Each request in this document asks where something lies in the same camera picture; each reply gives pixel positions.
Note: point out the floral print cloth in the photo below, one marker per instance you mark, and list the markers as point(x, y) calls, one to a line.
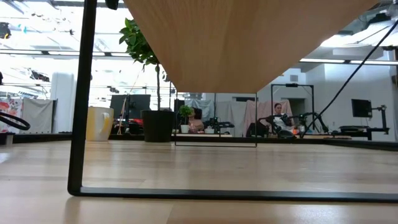
point(11, 113)

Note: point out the light grey draped cloth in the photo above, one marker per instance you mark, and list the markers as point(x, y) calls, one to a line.
point(203, 107)

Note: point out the person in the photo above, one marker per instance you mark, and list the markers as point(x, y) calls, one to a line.
point(196, 123)
point(280, 121)

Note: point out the small black robot arm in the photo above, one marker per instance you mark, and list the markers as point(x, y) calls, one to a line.
point(219, 124)

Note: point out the black computer monitor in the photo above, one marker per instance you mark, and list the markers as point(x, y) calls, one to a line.
point(361, 108)

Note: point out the grey hanging cloth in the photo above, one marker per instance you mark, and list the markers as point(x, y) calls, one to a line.
point(38, 115)

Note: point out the pair of dark monitors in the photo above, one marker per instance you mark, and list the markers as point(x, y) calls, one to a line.
point(140, 105)

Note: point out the small grey block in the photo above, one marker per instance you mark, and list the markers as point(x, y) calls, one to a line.
point(7, 138)

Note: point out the potted tree black pot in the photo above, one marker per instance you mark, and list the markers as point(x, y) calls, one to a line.
point(157, 126)

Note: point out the pale yellow coffee mug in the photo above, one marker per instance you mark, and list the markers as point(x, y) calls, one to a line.
point(98, 124)

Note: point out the white column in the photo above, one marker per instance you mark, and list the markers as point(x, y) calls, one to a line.
point(63, 102)

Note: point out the pink hanging cloth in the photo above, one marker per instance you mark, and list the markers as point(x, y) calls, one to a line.
point(264, 109)

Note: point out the black rectangular frame stand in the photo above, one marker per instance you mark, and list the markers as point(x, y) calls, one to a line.
point(272, 99)

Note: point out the small plant white pot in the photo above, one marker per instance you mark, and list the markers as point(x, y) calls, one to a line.
point(185, 126)

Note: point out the black robot arms on desk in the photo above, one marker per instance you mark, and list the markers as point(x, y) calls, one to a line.
point(308, 116)

